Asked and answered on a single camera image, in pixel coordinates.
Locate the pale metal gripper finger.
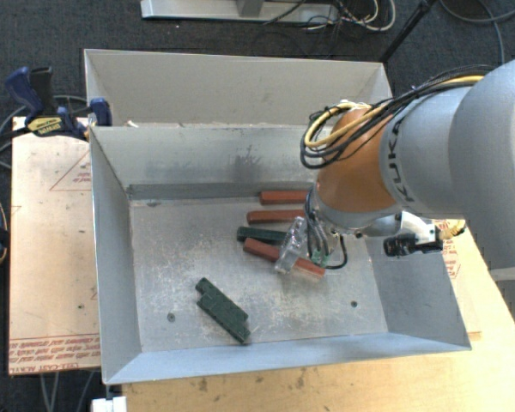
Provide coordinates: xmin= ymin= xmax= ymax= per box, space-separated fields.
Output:
xmin=274 ymin=237 xmax=306 ymax=275
xmin=288 ymin=215 xmax=309 ymax=248

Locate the red-brown flat block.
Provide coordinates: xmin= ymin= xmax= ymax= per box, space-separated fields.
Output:
xmin=242 ymin=237 xmax=327 ymax=279
xmin=259 ymin=190 xmax=311 ymax=207
xmin=245 ymin=209 xmax=307 ymax=226

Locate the dark green flat block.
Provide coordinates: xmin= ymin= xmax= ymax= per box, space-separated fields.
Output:
xmin=196 ymin=294 xmax=251 ymax=345
xmin=195 ymin=276 xmax=250 ymax=324
xmin=236 ymin=226 xmax=290 ymax=245

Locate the grey metal bin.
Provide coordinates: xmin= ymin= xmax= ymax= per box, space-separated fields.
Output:
xmin=84 ymin=48 xmax=472 ymax=385

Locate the black cylinder on white bracket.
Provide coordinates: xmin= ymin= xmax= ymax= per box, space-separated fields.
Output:
xmin=383 ymin=210 xmax=444 ymax=258

